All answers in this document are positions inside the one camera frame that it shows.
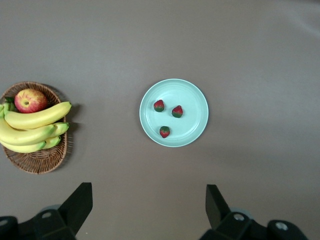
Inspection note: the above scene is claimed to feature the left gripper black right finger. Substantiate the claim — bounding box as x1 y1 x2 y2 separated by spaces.
199 184 309 240

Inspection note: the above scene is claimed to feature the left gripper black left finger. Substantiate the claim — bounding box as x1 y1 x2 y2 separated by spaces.
0 182 93 240

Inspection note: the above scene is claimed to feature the red toy strawberry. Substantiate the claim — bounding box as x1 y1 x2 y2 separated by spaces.
159 125 171 139
153 99 165 113
171 105 184 119

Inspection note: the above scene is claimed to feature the light green round plate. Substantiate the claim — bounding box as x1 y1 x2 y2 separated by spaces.
139 78 210 148

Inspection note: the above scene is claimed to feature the brown wicker basket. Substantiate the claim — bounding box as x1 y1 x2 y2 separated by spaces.
0 81 68 175

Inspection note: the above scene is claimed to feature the red yellow apple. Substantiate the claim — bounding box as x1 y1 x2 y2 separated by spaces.
14 88 48 114

